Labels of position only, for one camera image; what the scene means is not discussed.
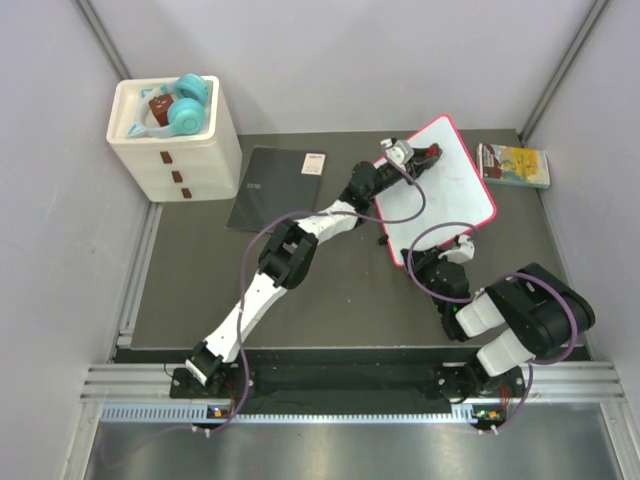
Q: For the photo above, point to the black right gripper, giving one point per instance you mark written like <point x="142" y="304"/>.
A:
<point x="423" y="260"/>

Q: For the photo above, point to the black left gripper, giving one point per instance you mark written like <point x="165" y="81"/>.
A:
<point x="425" y="160"/>

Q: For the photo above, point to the pink framed whiteboard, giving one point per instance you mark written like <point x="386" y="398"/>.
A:
<point x="456" y="196"/>

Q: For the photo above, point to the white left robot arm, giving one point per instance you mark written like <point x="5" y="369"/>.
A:
<point x="287" y="256"/>

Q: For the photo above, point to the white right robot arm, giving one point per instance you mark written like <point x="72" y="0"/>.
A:
<point x="540" y="313"/>

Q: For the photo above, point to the yellow green book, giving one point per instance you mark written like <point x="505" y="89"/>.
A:
<point x="514" y="166"/>

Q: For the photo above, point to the black notebook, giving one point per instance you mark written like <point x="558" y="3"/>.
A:
<point x="276" y="182"/>

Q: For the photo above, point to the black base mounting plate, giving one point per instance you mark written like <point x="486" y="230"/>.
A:
<point x="350" y="381"/>

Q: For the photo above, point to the teal cat ear headphones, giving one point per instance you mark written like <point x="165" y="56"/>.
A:
<point x="185" y="115"/>

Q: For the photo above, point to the white drawer unit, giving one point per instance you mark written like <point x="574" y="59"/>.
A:
<point x="199" y="167"/>

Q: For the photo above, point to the brown cube toy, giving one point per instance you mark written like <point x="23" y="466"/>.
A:
<point x="159" y="107"/>

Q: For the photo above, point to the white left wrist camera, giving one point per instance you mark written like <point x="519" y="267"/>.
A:
<point x="397" y="151"/>

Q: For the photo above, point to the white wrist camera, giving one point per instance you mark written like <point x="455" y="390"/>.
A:
<point x="461" y="251"/>
<point x="397" y="151"/>

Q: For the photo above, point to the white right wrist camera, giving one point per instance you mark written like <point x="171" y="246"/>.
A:
<point x="461" y="251"/>

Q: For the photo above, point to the grey slotted cable duct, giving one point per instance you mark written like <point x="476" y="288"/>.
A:
<point x="206" y="414"/>

